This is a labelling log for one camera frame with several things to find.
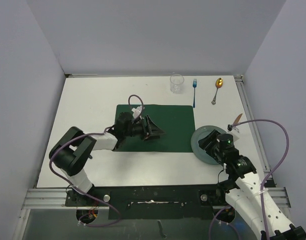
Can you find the rose gold knife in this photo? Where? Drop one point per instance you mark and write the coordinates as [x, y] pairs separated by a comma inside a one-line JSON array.
[[236, 121]]

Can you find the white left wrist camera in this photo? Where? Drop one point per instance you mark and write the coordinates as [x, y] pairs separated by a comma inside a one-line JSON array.
[[137, 112]]

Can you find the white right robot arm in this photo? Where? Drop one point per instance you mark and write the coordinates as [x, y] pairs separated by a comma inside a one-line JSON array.
[[244, 192]]

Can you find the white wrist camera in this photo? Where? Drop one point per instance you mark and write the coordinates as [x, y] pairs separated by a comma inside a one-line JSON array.
[[234, 131], [137, 112]]

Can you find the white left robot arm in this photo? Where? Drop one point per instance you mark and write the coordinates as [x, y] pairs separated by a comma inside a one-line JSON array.
[[70, 154]]

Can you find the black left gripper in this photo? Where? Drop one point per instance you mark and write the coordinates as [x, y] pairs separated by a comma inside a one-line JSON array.
[[152, 131]]

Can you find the iridescent gold spoon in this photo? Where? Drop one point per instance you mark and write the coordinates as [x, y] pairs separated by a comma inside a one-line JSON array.
[[218, 85]]

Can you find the blue metal fork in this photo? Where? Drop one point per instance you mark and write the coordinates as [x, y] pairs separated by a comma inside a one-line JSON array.
[[194, 85]]

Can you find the dark green placemat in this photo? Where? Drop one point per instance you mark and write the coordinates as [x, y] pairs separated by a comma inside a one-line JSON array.
[[177, 121]]

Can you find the clear drinking glass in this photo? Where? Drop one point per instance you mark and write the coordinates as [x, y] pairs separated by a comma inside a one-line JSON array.
[[176, 83]]

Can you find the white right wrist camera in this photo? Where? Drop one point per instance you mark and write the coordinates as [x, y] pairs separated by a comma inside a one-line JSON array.
[[234, 131]]

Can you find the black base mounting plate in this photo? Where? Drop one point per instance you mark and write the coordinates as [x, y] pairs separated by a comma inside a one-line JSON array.
[[162, 202]]

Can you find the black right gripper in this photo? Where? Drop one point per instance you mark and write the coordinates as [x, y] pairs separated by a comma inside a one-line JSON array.
[[206, 143]]

